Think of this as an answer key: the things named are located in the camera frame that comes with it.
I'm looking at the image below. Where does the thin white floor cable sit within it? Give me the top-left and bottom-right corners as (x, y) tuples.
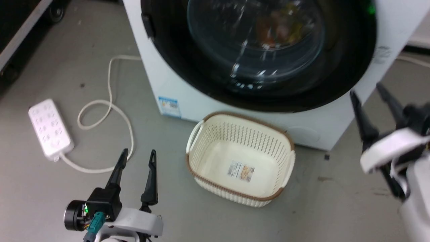
(396, 55), (430, 69)

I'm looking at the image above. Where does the black caster wheel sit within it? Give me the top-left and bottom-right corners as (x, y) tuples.
(48, 2), (66, 23)

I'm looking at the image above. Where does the white power strip cable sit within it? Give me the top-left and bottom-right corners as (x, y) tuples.
(60, 55), (142, 174)

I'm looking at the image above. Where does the product label inside basket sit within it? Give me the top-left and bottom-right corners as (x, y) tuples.
(227, 160), (255, 182)

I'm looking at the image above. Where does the black round washer door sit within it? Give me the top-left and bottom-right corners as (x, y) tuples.
(140, 0), (378, 113)

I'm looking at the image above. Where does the black cabinet with grey edge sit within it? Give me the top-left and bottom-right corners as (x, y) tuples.
(0, 0), (55, 94)

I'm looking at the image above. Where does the blue white energy label sticker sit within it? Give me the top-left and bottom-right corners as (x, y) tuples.
(158, 96), (182, 118)

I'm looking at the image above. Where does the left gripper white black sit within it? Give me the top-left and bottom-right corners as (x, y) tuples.
(64, 148), (164, 238)

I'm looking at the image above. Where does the white front-load washing machine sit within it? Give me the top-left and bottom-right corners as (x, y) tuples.
(122, 0), (430, 151)

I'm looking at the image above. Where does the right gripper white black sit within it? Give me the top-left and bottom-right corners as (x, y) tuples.
(349, 82), (430, 174)

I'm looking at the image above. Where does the white power strip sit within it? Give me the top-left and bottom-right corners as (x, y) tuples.
(28, 98), (75, 162)

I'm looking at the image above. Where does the cream plastic laundry basket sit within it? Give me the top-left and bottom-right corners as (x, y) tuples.
(186, 111), (296, 208)

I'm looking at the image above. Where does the colourful laundry behind door glass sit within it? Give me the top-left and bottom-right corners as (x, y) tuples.
(255, 3), (313, 48)

